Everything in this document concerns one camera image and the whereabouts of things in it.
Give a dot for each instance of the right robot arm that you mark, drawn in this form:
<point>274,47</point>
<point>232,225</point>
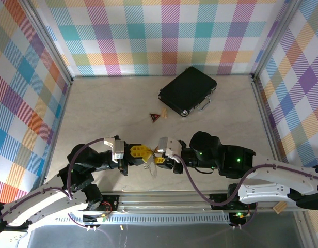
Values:
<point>264,191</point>

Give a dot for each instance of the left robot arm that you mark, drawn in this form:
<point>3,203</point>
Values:
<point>45,204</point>

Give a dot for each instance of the red black triangle badge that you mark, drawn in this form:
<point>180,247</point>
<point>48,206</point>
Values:
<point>154,117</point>

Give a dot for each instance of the small ridged wooden block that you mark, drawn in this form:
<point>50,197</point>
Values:
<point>164,113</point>

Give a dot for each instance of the black hard case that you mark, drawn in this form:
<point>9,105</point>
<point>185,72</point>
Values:
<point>187,90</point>

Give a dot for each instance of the small electronics board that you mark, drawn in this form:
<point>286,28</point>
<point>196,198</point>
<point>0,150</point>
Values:
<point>239,217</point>
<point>95,218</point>

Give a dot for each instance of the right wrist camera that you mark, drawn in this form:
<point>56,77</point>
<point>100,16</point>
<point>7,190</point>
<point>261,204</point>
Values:
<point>162,144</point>

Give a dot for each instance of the aluminium frame rail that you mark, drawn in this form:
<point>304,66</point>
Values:
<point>161,200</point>

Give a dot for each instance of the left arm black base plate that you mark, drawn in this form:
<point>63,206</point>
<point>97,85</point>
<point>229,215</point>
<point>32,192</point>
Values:
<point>113,201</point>

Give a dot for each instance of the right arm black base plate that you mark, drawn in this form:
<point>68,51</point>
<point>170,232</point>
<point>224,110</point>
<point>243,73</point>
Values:
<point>218,204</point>

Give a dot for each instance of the aluminium corner post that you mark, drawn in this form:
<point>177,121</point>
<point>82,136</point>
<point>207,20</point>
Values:
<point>51,44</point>
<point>274,38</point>

